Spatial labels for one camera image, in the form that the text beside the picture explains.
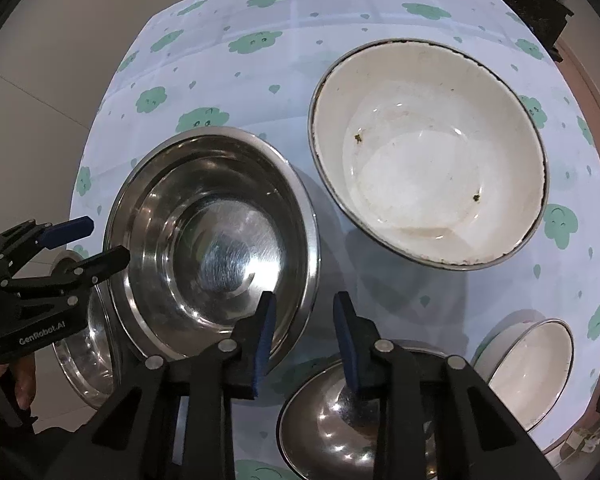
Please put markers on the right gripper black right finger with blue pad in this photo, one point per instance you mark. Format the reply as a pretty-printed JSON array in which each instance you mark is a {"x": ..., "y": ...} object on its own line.
[{"x": 475, "y": 435}]

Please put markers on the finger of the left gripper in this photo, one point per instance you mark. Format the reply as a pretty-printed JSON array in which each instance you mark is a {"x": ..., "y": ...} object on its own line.
[
  {"x": 64, "y": 233},
  {"x": 72, "y": 272}
]

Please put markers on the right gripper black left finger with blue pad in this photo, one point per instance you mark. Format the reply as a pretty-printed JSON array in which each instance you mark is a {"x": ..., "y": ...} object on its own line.
[{"x": 173, "y": 420}]

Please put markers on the small steel bowl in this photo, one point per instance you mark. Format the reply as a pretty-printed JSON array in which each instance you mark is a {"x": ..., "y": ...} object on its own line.
[{"x": 323, "y": 431}]

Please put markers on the small white enamel bowl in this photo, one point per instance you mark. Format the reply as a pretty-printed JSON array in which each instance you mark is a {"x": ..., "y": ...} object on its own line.
[{"x": 527, "y": 366}]

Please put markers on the large white enamel bowl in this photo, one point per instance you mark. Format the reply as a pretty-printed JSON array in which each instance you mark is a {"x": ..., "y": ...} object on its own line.
[{"x": 429, "y": 152}]

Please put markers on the large steel bowl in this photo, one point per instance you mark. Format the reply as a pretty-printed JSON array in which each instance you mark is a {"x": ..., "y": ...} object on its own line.
[{"x": 287, "y": 252}]

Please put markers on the green cloud patterned tablecloth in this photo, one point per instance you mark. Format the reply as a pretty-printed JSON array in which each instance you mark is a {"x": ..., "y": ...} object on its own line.
[{"x": 254, "y": 64}]

